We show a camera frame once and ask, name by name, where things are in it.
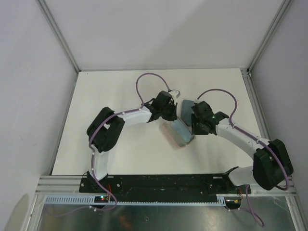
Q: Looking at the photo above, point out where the blue-grey glasses case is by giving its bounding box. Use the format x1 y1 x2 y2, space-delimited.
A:
180 100 194 127

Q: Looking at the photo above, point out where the pink glasses case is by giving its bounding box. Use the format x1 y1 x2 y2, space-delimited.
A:
161 123 186 149

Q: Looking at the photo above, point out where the small blue cloth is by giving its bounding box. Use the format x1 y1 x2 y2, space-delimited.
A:
170 118 195 146

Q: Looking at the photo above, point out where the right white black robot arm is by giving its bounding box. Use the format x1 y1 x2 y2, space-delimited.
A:
191 101 294 193

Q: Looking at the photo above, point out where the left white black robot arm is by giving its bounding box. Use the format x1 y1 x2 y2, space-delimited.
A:
87 90 180 193

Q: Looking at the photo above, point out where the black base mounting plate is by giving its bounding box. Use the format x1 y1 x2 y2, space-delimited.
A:
79 173 251 200

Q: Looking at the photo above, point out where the small circuit board with leds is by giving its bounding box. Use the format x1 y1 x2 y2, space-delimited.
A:
94 195 110 203

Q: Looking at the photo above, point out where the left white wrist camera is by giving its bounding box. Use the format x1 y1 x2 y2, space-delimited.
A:
168 90 180 99

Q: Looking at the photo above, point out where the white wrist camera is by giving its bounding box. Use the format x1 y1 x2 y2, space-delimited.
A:
168 90 180 99
194 98 202 104

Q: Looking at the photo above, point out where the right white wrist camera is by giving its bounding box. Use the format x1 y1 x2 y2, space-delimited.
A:
194 98 202 104

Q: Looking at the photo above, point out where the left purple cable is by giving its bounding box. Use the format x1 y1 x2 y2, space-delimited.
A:
88 73 173 216

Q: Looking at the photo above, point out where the purple cable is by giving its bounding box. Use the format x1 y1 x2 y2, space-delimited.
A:
196 89 291 228
88 73 173 216

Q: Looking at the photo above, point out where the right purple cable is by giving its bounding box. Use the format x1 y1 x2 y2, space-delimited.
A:
196 89 291 228

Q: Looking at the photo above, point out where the white slotted cable duct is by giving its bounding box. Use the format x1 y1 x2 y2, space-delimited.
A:
44 195 239 206

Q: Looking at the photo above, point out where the right aluminium frame post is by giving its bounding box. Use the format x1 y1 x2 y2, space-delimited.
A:
247 0 294 73

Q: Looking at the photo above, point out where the aluminium frame post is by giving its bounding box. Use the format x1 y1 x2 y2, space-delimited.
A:
247 0 294 73
36 0 81 74

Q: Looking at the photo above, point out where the left aluminium frame post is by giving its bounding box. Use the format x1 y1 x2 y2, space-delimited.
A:
36 0 81 74

